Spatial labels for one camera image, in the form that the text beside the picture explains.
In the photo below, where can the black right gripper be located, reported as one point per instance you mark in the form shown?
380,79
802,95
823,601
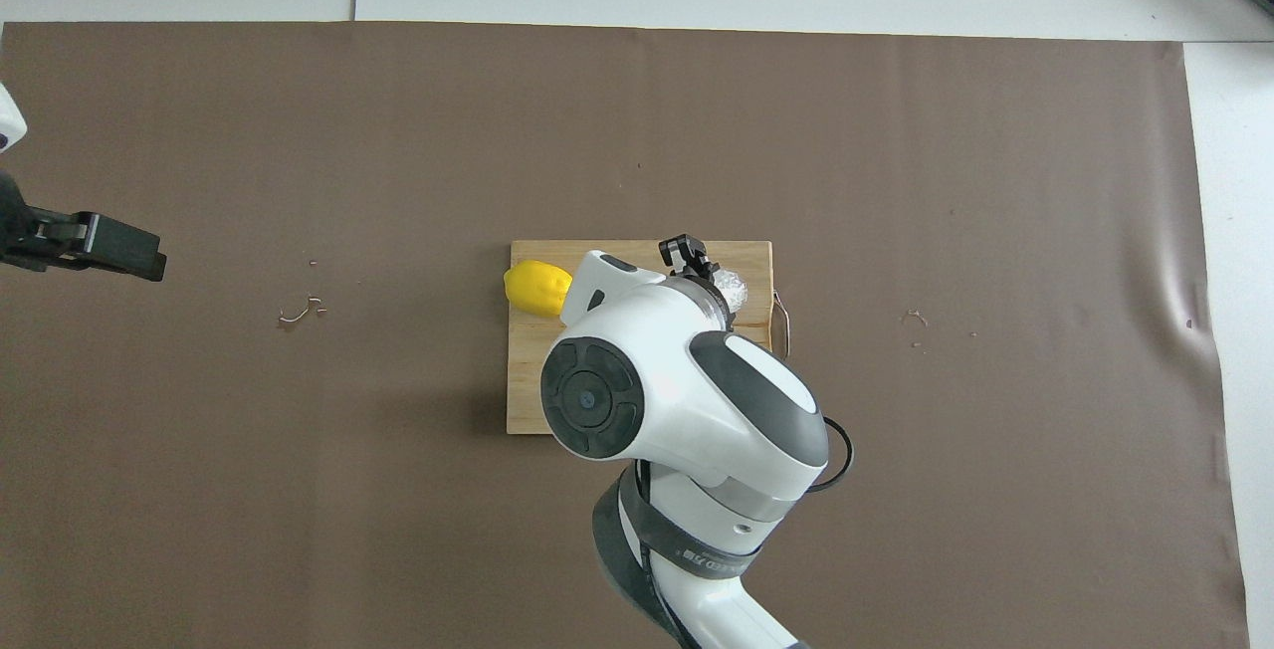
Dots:
707,273

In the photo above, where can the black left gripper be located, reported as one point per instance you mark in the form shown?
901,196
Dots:
15,231

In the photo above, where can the clear textured glass cup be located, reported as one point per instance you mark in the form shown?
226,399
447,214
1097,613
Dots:
735,289

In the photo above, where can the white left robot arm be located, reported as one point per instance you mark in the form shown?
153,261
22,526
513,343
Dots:
10,116

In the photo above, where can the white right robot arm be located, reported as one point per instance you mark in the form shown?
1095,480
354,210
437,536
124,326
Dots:
677,390

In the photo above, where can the yellow lemon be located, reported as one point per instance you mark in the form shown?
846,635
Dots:
537,291

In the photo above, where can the wooden cutting board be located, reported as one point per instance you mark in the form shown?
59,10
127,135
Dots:
528,370

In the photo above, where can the brown paper table mat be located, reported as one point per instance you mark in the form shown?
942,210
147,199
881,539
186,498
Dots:
299,490

